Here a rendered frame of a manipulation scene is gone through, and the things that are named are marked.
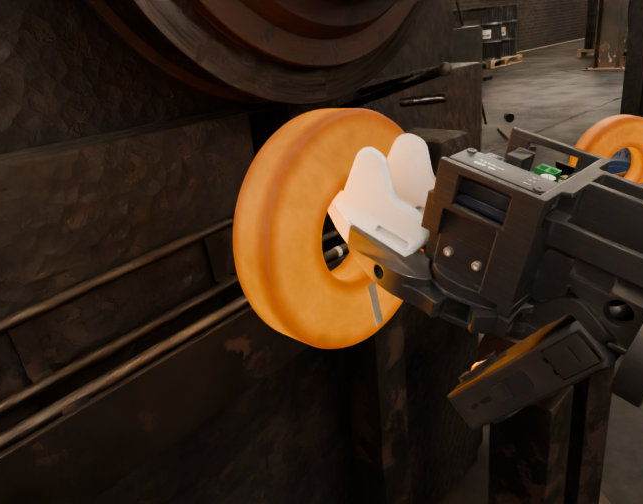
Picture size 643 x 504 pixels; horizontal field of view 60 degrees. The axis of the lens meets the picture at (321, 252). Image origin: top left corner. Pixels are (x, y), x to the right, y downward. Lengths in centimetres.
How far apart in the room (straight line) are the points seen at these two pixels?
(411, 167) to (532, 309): 11
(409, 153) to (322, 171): 5
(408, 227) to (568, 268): 8
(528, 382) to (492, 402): 3
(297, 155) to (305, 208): 3
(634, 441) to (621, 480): 14
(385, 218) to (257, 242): 7
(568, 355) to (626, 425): 129
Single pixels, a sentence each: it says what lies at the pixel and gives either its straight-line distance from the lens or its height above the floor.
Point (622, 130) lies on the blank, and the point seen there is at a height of 77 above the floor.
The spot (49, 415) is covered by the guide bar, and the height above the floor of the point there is 69.
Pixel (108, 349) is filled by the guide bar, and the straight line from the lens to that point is 57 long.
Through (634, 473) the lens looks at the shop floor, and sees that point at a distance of 145.
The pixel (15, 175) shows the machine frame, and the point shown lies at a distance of 54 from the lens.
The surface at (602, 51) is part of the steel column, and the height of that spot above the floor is 25.
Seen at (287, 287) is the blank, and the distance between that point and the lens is 32.
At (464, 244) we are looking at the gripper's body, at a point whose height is 85.
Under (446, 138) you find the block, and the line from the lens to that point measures 78.
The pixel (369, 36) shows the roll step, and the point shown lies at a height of 94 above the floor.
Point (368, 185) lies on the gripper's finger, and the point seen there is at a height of 87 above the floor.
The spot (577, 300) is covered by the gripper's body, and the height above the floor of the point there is 83.
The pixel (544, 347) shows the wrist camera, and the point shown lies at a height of 80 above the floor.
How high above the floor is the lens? 95
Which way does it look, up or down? 22 degrees down
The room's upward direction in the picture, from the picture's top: 6 degrees counter-clockwise
